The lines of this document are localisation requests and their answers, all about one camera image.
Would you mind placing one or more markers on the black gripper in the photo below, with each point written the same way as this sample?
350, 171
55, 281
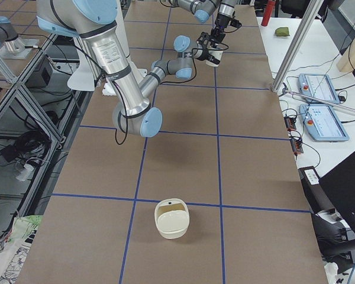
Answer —
206, 52
221, 24

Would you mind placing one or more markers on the white ribbed plastic cup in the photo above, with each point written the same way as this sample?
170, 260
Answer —
214, 58

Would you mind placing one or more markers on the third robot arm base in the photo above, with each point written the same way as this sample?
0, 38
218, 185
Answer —
12, 46

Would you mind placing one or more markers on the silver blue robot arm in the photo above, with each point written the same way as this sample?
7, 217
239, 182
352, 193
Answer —
94, 22
225, 21

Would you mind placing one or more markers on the red bottle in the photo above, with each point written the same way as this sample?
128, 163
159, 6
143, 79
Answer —
268, 13

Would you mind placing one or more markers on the upper blue teach pendant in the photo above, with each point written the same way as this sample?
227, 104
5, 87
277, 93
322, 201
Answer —
318, 86

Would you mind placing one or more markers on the blue teach pendant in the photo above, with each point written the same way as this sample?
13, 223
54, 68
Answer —
322, 123
318, 86

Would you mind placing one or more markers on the lower blue teach pendant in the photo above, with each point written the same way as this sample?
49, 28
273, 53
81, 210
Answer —
322, 123

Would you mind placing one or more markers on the cream white plastic basket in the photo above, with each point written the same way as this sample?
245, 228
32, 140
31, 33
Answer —
171, 217

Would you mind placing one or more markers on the black laptop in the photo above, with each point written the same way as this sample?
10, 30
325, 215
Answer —
339, 186

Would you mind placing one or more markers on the patterned cloth bag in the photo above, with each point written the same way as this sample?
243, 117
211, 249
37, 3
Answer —
16, 245

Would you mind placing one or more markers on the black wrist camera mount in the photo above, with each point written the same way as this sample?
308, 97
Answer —
203, 40

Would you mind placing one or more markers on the aluminium frame post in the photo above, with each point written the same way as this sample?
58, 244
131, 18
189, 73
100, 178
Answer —
304, 26

